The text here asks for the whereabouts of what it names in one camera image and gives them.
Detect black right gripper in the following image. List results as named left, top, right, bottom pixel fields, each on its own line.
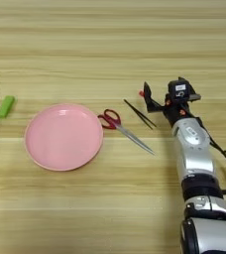
left=143, top=76, right=202, bottom=128

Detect black chopsticks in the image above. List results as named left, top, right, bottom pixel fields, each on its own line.
left=123, top=98, right=158, bottom=130

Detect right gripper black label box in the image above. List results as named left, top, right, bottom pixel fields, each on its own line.
left=168, top=78, right=189, bottom=102

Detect green rectangular block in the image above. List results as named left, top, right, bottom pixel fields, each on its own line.
left=0, top=95, right=16, bottom=119

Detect pink round plate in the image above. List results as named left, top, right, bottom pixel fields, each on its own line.
left=24, top=102, right=105, bottom=173

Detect red handled scissors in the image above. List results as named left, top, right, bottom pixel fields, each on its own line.
left=97, top=108, right=156, bottom=156

